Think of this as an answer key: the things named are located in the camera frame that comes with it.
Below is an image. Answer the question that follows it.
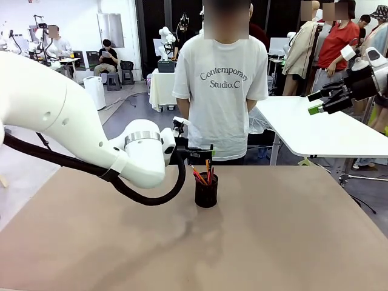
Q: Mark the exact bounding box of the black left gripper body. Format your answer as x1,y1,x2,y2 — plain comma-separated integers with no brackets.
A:
173,136,195,166

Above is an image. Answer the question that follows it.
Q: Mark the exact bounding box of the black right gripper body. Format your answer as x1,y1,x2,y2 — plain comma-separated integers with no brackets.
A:
343,64,380,102

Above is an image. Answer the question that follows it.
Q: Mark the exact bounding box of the black mesh pen holder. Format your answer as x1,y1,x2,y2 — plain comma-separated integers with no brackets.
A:
194,172,219,209

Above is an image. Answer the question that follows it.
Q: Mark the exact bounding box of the person in white t-shirt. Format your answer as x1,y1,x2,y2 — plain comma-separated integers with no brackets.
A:
172,0,269,166

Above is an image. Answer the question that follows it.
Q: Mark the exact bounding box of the white folding table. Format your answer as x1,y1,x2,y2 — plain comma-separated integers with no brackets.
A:
254,95,388,159

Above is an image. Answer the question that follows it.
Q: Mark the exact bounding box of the person in red shirt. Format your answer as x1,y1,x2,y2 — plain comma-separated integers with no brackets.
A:
312,0,361,95

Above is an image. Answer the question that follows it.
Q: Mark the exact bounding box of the mannequin with beige coat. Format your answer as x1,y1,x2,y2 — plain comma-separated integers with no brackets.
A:
282,0,323,98

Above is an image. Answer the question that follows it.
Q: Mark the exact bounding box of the person with bucket hat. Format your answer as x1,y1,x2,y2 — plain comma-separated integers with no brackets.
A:
362,4,388,50

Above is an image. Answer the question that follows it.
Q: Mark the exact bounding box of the table with white cloth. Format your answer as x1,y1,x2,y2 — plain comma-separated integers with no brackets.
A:
149,67,180,113

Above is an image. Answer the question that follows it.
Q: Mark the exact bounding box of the man with black hair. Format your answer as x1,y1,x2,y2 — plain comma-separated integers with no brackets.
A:
356,14,372,41

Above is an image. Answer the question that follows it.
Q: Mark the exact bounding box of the clear plastic sheet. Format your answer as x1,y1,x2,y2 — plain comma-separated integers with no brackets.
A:
248,105,275,135

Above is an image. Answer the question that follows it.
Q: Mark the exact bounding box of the metal light stand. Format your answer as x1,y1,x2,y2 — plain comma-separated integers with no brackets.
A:
338,157,378,215

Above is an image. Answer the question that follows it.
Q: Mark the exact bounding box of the black plastic crate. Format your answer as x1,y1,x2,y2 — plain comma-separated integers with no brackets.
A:
157,60,176,74

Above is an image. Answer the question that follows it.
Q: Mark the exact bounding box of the mannequin with dark red top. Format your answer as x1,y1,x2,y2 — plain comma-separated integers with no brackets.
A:
249,2,270,50

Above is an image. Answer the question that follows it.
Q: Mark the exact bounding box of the grey plastic stool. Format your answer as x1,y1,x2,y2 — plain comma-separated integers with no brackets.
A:
121,69,135,86
105,72,123,92

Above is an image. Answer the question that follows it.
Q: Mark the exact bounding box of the white air purifier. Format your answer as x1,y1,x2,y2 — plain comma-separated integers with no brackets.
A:
82,76,107,111

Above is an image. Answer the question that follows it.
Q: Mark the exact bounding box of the seated person black shirt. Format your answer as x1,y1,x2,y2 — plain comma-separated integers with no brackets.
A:
93,38,119,77

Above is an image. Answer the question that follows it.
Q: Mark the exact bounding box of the seated person white shirt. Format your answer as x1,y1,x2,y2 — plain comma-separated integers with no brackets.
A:
46,25,74,59

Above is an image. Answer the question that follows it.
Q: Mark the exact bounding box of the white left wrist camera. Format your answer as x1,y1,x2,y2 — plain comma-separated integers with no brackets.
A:
172,118,193,138

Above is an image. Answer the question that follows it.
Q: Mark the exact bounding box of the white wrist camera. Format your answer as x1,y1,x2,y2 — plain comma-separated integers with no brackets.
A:
172,118,193,138
340,45,369,72

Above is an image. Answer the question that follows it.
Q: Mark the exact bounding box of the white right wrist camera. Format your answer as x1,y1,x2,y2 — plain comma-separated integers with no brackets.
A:
340,45,369,72

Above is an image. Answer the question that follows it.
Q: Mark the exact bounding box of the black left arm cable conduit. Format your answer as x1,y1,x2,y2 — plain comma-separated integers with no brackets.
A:
2,131,187,207

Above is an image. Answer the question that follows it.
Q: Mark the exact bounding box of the grey wall panel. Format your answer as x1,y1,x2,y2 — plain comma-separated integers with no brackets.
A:
96,12,125,49

